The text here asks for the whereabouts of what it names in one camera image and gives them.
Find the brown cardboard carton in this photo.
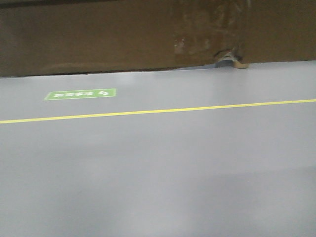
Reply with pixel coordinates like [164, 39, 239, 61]
[0, 0, 316, 77]

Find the green floor sign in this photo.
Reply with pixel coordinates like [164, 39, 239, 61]
[44, 88, 117, 101]

